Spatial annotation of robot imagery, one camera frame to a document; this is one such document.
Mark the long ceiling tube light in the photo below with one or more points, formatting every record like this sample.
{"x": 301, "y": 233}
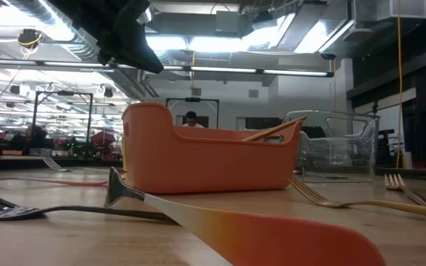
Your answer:
{"x": 220, "y": 69}

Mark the black robot station frame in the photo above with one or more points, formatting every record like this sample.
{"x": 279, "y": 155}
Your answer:
{"x": 192, "y": 99}
{"x": 34, "y": 118}

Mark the black wall screen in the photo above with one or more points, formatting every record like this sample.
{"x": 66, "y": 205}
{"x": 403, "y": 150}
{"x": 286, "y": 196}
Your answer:
{"x": 261, "y": 122}

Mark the red background object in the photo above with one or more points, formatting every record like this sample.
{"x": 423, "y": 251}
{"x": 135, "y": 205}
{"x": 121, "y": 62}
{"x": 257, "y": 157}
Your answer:
{"x": 104, "y": 144}

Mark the person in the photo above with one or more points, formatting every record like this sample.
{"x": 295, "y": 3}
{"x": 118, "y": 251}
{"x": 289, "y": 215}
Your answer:
{"x": 191, "y": 119}
{"x": 37, "y": 137}

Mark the grey wall vent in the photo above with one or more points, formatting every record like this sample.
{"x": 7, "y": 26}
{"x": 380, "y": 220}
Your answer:
{"x": 253, "y": 93}
{"x": 196, "y": 91}

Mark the black fork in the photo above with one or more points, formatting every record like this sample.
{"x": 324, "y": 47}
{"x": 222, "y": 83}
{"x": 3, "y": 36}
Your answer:
{"x": 13, "y": 213}

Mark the clear plastic bin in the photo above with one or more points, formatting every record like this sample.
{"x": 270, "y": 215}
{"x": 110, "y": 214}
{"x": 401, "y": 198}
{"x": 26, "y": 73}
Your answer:
{"x": 361, "y": 147}

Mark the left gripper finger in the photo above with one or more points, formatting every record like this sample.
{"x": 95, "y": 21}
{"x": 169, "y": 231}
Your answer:
{"x": 105, "y": 53}
{"x": 135, "y": 48}

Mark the orange plastic bin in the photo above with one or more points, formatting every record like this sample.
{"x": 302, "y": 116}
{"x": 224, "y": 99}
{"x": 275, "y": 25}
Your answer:
{"x": 205, "y": 166}

